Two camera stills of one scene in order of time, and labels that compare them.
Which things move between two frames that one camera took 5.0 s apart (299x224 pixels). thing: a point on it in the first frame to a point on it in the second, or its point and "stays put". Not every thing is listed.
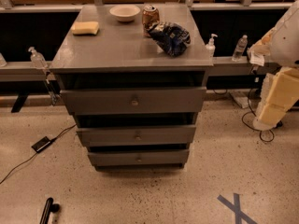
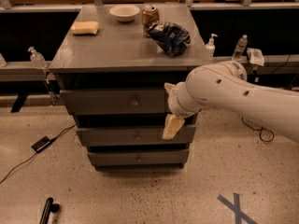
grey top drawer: [135, 101] stays put
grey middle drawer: [137, 134] stays put
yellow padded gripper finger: [279, 93] to [181, 105]
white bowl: [125, 13] stays put
